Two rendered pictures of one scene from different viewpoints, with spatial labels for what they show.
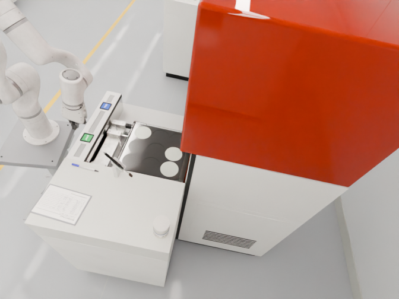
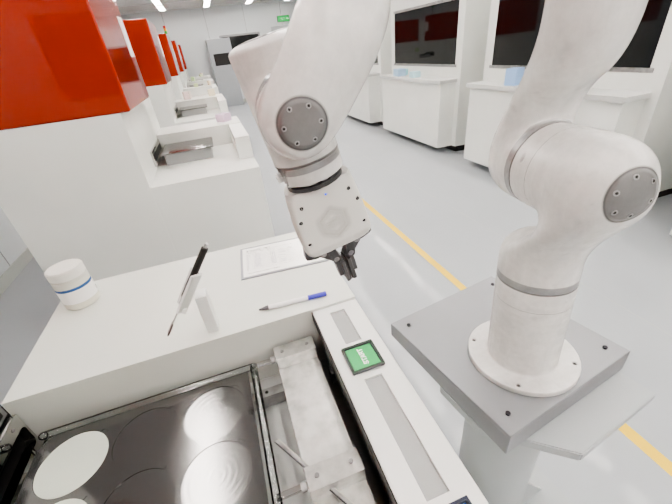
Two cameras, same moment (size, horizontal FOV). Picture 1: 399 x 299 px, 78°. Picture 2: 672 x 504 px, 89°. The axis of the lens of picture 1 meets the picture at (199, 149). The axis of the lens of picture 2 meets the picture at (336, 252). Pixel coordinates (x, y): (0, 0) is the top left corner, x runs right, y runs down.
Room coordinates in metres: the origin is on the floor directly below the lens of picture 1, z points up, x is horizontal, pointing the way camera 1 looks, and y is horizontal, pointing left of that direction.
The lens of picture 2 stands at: (1.15, 0.49, 1.41)
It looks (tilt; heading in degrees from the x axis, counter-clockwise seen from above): 31 degrees down; 165
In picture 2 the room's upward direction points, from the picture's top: 7 degrees counter-clockwise
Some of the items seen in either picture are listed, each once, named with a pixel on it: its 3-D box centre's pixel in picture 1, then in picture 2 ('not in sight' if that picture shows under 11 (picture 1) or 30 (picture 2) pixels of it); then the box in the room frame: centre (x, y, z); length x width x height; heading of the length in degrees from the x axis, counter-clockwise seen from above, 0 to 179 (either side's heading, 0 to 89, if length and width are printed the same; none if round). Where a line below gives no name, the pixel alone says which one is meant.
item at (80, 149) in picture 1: (98, 129); (399, 451); (0.90, 0.62, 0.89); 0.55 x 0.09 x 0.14; 1
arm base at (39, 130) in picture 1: (35, 121); (527, 317); (0.80, 0.92, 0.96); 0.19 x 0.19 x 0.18
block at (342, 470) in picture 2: (114, 133); (335, 473); (0.89, 0.52, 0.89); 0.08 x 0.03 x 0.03; 91
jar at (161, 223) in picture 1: (161, 226); (73, 284); (0.37, 0.08, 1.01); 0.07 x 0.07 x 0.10
